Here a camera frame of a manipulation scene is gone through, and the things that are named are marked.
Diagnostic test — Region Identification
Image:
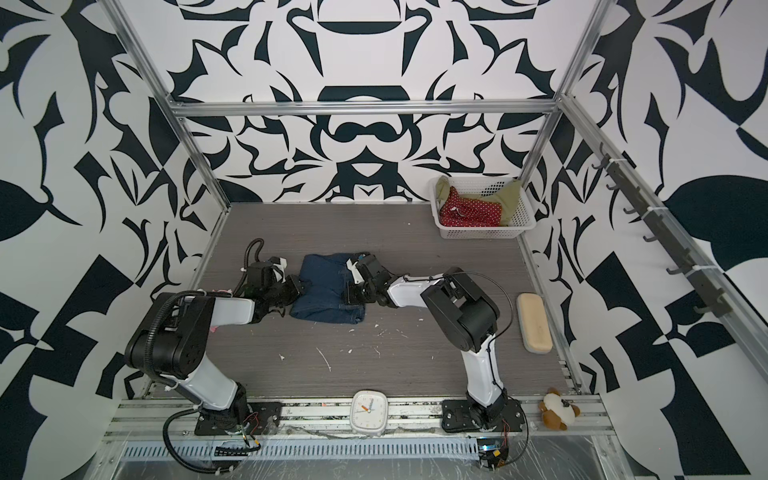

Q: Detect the blue denim skirt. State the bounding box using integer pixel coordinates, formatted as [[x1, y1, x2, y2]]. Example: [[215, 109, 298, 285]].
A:
[[290, 253, 365, 325]]

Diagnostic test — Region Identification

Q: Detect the red polka dot skirt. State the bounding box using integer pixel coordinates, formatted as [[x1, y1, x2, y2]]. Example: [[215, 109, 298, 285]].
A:
[[437, 187, 502, 228]]

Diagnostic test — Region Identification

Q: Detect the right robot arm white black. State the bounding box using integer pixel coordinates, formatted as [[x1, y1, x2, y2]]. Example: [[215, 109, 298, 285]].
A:
[[345, 253, 509, 432]]

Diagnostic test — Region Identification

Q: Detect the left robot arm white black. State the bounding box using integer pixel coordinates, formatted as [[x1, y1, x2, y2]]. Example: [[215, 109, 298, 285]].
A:
[[124, 238, 304, 429]]

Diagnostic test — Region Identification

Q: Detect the white plastic laundry basket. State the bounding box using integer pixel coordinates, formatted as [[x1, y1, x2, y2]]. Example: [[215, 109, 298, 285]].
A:
[[427, 176, 536, 240]]

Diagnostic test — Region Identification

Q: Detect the white square clock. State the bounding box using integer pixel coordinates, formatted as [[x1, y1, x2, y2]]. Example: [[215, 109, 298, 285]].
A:
[[349, 390, 389, 436]]

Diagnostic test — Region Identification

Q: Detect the olive green skirt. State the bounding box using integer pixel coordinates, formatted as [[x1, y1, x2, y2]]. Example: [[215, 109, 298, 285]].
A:
[[435, 177, 521, 227]]

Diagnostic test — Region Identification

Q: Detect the green circuit board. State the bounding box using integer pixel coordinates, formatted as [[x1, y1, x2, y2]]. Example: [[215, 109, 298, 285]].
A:
[[477, 437, 509, 470]]

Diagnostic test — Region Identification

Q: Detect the brown plush toy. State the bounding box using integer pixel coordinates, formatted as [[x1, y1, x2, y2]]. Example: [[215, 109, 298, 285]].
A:
[[539, 388, 581, 431]]

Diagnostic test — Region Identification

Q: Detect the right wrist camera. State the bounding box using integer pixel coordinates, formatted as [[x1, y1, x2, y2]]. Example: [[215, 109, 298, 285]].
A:
[[346, 259, 364, 285]]

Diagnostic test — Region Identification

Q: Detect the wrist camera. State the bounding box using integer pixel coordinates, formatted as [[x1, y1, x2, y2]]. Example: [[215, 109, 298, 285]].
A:
[[346, 259, 364, 285], [267, 256, 287, 283]]

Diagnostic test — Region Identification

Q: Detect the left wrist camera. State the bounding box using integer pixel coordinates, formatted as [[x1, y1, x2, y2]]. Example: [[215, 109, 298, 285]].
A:
[[267, 256, 287, 283]]

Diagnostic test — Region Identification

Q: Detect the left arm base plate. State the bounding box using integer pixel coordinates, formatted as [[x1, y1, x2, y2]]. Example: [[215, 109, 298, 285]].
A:
[[194, 401, 283, 436]]

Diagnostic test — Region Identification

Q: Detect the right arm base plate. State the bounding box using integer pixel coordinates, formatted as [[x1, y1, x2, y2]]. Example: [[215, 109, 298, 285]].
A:
[[441, 395, 526, 433]]

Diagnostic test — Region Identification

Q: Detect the black corrugated cable hose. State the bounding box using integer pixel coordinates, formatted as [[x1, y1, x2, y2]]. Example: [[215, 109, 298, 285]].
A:
[[161, 407, 241, 475]]

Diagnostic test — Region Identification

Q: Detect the white slotted cable duct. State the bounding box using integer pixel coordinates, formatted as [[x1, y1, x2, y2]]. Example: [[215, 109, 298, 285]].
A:
[[119, 437, 481, 463]]

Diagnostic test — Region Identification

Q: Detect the aluminium frame rail front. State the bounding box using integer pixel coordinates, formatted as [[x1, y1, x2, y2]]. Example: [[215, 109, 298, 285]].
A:
[[104, 393, 615, 440]]

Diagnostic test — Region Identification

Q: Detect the aluminium frame crossbar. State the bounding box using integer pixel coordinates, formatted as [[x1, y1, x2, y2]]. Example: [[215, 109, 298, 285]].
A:
[[170, 99, 556, 118]]

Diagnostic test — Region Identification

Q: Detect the grey wall hook rack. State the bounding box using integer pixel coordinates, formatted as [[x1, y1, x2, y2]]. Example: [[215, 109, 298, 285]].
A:
[[592, 143, 733, 318]]

